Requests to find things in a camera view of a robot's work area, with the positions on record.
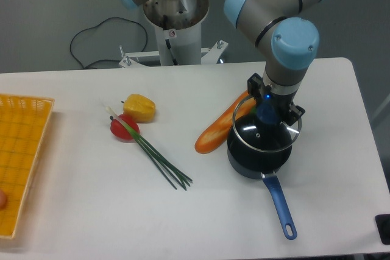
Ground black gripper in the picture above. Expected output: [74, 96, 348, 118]
[252, 85, 305, 125]

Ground glass lid blue knob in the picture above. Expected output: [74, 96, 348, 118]
[231, 95, 302, 153]

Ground dark saucepan blue handle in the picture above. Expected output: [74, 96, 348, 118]
[227, 128, 297, 240]

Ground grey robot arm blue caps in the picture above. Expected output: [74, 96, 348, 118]
[121, 0, 323, 125]

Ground orange toy baguette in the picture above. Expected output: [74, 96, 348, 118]
[194, 91, 249, 154]

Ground green toy spring onion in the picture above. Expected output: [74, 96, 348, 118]
[105, 107, 193, 191]

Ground yellow toy bell pepper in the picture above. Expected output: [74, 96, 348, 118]
[122, 94, 156, 123]

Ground black object at table edge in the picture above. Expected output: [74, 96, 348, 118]
[375, 214, 390, 245]

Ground yellow woven basket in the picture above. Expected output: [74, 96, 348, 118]
[1, 94, 55, 239]

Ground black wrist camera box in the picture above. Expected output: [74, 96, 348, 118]
[247, 73, 263, 98]

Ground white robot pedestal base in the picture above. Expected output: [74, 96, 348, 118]
[119, 0, 229, 68]

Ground black floor cable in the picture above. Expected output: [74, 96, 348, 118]
[69, 16, 149, 70]

